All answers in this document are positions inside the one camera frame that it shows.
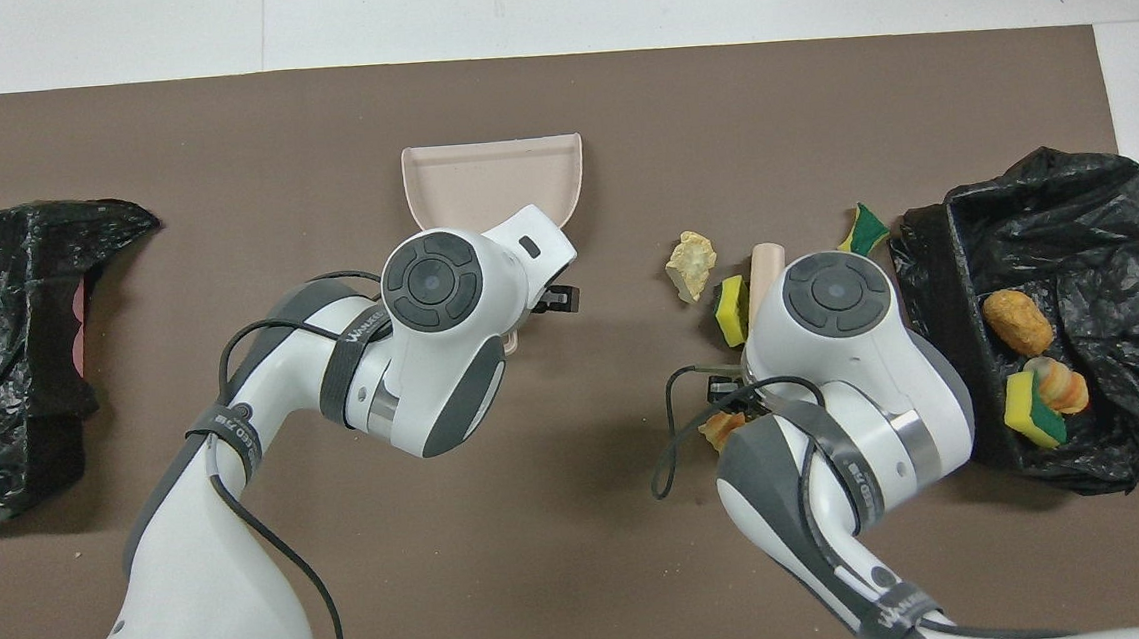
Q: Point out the striped round bread piece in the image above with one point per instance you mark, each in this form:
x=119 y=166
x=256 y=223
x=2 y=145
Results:
x=1065 y=387

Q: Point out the pink plastic bin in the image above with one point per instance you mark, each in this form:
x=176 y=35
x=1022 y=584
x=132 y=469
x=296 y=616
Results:
x=79 y=334

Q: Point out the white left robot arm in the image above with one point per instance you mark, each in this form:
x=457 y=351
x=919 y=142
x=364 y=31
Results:
x=197 y=586

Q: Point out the brown bread roll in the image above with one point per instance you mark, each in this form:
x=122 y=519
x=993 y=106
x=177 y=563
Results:
x=1019 y=321

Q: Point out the striped croissant bread piece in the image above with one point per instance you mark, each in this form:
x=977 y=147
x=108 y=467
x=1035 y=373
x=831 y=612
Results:
x=720 y=431

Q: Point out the brown table mat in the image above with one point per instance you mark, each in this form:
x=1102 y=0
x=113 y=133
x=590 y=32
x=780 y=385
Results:
x=216 y=134

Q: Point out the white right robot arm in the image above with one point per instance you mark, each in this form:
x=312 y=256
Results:
x=782 y=345

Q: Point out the large yellow green sponge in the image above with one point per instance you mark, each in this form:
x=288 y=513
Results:
x=1027 y=408

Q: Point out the beige plastic dustpan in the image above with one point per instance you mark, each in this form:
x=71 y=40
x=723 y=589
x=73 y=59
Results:
x=480 y=180

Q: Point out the black bag lined bin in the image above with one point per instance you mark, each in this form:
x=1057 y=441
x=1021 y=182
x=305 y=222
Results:
x=1106 y=252

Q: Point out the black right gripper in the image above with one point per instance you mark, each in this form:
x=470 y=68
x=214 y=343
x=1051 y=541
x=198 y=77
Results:
x=725 y=387

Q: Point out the yellow sponge piece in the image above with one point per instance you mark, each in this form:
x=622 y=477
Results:
x=730 y=318

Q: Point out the small yellow green sponge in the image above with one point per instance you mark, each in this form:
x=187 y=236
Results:
x=866 y=229

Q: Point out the pale crumbly bread piece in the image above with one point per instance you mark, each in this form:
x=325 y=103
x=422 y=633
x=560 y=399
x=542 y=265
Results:
x=691 y=266

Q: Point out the beige hand brush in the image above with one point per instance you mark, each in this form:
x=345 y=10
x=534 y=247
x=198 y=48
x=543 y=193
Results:
x=764 y=266

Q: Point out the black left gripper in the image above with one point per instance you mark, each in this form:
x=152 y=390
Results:
x=556 y=299

